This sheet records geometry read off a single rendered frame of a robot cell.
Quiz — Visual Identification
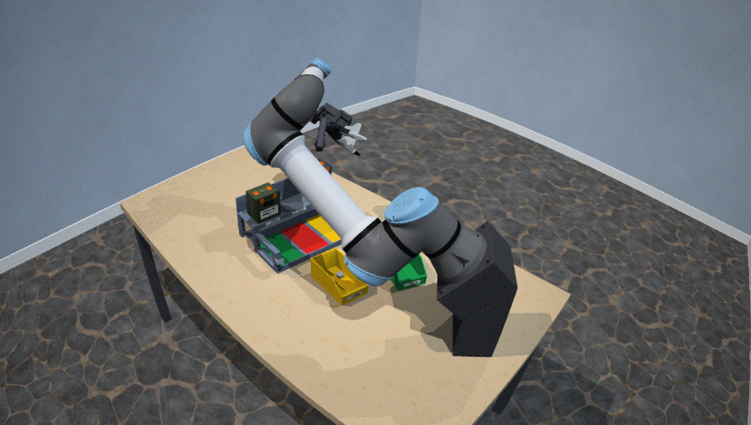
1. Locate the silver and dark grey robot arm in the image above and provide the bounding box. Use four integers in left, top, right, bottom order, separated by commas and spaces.
243, 58, 487, 286

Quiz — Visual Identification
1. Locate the yellow bin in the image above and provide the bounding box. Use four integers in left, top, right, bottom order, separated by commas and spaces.
311, 248, 368, 305

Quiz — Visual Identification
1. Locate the green bin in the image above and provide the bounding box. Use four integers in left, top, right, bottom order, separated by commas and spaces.
390, 254, 427, 290

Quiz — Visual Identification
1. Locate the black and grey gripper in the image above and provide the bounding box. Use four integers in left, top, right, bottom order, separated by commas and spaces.
311, 103, 367, 156

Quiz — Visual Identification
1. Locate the grey metal shelf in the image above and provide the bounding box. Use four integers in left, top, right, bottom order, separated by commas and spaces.
236, 178, 342, 274

